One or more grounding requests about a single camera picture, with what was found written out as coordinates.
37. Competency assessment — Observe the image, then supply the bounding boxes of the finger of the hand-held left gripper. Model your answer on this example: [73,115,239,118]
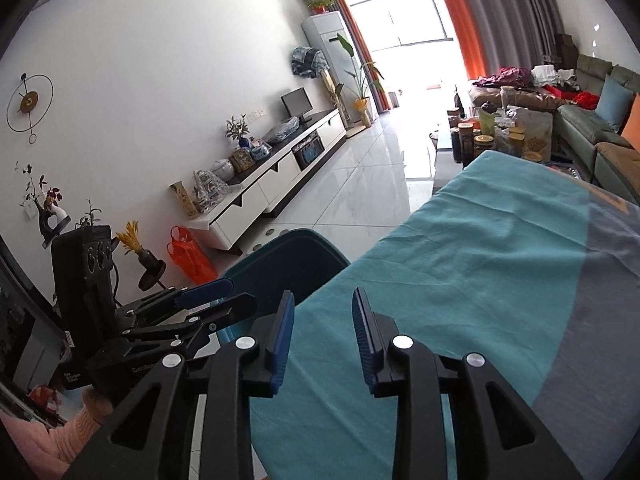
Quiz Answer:
[120,292,258,359]
[120,278,234,325]

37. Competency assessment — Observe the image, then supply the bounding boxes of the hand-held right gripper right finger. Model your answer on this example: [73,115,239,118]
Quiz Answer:
[351,287,586,480]

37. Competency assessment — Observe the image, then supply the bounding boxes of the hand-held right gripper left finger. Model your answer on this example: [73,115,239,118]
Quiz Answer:
[62,290,296,480]

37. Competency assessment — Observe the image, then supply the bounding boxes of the teal plastic bin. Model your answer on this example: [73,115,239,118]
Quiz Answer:
[220,228,351,346]

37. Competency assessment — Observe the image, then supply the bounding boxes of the person's left forearm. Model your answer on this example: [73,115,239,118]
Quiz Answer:
[0,389,115,478]

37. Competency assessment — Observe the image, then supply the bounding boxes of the orange plastic bag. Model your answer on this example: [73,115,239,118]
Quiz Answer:
[166,226,219,286]

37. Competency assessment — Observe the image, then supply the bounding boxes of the black plant stand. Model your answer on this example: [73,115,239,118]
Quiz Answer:
[40,217,168,311]

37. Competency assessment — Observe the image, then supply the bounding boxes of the wheat stalks in black vase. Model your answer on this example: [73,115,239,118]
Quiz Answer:
[116,220,166,291]

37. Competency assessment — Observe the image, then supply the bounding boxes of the small plant in blue pot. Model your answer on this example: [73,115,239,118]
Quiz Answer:
[75,199,108,228]

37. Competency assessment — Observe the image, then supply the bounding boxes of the black and white flower vase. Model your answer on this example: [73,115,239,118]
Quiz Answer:
[20,162,73,248]

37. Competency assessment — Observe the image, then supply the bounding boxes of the white bathroom scale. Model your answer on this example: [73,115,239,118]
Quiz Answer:
[240,225,293,256]

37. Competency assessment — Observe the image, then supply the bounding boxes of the gold gift box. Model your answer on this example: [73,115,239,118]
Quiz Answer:
[169,182,199,218]

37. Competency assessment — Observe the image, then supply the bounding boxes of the glass ship model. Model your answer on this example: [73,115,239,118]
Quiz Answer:
[192,169,231,213]

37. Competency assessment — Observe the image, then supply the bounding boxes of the printed teal tablecloth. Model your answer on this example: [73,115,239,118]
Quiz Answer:
[250,150,640,480]

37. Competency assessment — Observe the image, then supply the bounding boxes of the white and black TV cabinet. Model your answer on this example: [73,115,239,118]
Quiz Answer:
[187,107,348,253]

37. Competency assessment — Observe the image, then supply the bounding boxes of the bonsai in blue vase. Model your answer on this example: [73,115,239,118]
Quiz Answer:
[225,115,251,149]

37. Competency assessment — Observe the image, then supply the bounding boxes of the clear plastic bag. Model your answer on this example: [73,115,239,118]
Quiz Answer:
[262,119,301,143]

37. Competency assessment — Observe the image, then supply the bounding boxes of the black monitor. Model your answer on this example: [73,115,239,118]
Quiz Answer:
[281,87,314,123]

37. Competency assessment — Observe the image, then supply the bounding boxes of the group of jars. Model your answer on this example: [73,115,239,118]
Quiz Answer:
[450,85,526,161]

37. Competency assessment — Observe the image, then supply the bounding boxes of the cloth-covered standing fan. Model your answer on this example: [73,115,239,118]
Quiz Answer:
[291,46,328,79]

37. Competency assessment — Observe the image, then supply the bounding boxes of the tall leafy potted plant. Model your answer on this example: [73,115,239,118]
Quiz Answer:
[336,32,386,128]

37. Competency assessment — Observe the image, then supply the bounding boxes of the white standing air conditioner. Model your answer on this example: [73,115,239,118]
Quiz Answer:
[301,11,366,126]

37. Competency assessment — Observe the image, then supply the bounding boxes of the orange and grey curtain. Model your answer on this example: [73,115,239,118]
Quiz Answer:
[300,0,393,113]
[425,0,576,81]

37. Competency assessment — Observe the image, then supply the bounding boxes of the brown ottoman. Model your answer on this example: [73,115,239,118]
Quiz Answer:
[470,85,566,112]

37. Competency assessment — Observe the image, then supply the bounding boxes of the maroon clothes pile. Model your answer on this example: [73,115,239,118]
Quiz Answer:
[475,66,533,88]

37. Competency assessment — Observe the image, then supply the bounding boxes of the green sofa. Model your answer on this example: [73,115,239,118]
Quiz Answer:
[557,52,640,196]

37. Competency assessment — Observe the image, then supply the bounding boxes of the brown seat pad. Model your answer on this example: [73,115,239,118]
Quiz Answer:
[595,141,640,177]

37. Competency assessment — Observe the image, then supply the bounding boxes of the white clothes pile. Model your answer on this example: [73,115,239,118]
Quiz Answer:
[531,64,576,88]

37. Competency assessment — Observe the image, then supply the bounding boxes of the red cloth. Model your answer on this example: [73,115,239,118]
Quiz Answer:
[542,85,601,110]

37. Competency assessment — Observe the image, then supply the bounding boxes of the large window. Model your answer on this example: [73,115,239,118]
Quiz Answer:
[350,0,471,51]

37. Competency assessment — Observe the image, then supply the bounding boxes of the orange cushion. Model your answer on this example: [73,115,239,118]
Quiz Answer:
[620,107,640,151]

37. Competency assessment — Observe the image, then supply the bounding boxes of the blue cushion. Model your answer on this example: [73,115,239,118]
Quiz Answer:
[595,74,639,131]

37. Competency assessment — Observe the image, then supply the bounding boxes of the brown cardboard boxes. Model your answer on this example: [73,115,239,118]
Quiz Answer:
[555,33,581,68]

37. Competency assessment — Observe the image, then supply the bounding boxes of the round wire wall clock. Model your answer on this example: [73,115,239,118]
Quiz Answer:
[6,74,53,145]

